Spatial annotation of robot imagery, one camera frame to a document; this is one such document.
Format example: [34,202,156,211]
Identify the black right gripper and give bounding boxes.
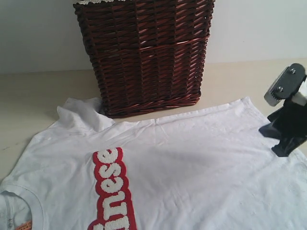
[259,99,307,157]

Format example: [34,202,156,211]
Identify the white t-shirt red lettering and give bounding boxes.
[0,98,307,230]

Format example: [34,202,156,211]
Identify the dark red wicker basket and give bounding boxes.
[73,0,215,118]

